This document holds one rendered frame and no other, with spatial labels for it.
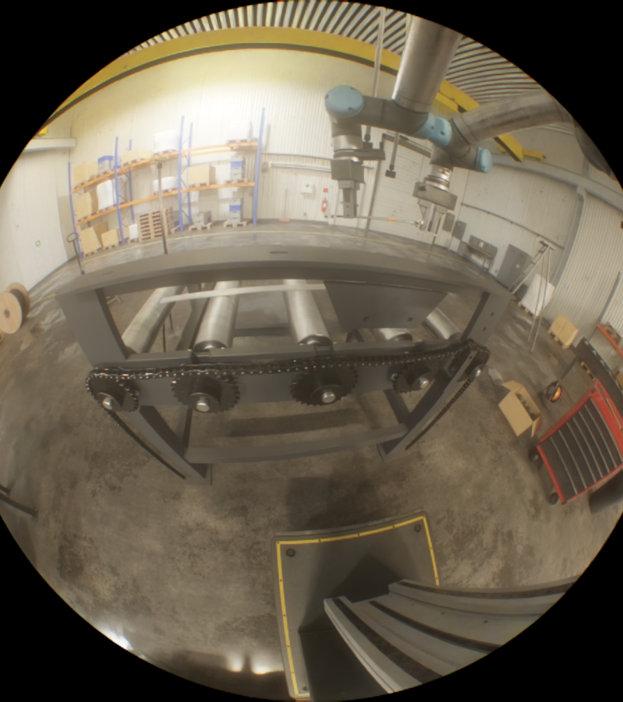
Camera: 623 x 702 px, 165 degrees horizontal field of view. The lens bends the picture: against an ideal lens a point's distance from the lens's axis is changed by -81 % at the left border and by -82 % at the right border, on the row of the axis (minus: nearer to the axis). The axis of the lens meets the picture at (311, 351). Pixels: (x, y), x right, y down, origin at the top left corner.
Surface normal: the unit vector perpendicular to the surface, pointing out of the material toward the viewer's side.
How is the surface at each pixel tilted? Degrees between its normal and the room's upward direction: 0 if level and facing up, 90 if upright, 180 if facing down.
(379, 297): 90
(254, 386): 90
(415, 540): 0
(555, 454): 90
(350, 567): 0
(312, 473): 0
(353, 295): 90
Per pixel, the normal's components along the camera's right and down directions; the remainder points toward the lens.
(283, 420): 0.11, -0.74
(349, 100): -0.17, 0.64
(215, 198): 0.19, 0.67
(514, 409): -0.98, 0.04
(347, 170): -0.44, 0.60
